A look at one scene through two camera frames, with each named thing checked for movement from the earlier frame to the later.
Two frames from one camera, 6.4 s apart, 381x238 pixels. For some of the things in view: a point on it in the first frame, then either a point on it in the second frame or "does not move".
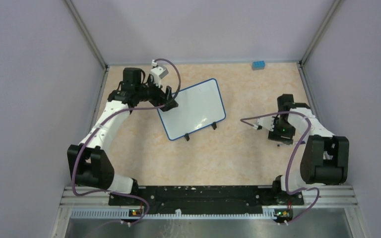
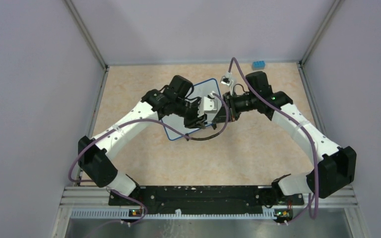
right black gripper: x=277 y=136 → x=229 y=99
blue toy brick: x=258 y=65 does not move
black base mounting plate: x=163 y=199 does not move
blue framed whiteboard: x=199 y=105 does not move
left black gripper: x=159 y=94 → x=196 y=121
